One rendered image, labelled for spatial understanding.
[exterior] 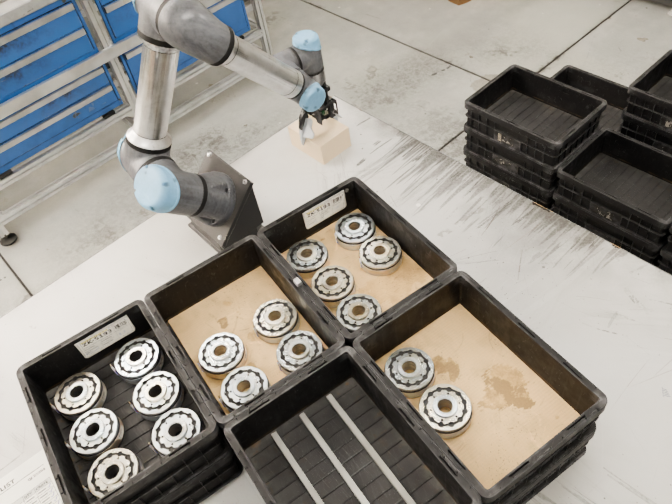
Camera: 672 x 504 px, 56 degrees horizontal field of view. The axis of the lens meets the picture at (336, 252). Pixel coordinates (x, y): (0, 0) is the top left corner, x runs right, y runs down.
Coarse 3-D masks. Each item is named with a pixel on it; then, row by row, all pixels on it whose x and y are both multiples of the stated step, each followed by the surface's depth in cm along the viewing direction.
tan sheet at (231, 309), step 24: (240, 288) 153; (264, 288) 152; (192, 312) 150; (216, 312) 149; (240, 312) 148; (192, 336) 146; (240, 336) 144; (192, 360) 141; (264, 360) 139; (216, 384) 136
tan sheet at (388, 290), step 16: (320, 240) 160; (336, 256) 156; (352, 256) 155; (352, 272) 152; (400, 272) 150; (416, 272) 149; (368, 288) 148; (384, 288) 147; (400, 288) 147; (416, 288) 146; (384, 304) 144
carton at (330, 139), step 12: (312, 120) 202; (324, 120) 201; (336, 120) 200; (324, 132) 197; (336, 132) 196; (348, 132) 198; (300, 144) 202; (312, 144) 196; (324, 144) 193; (336, 144) 197; (348, 144) 201; (312, 156) 201; (324, 156) 196
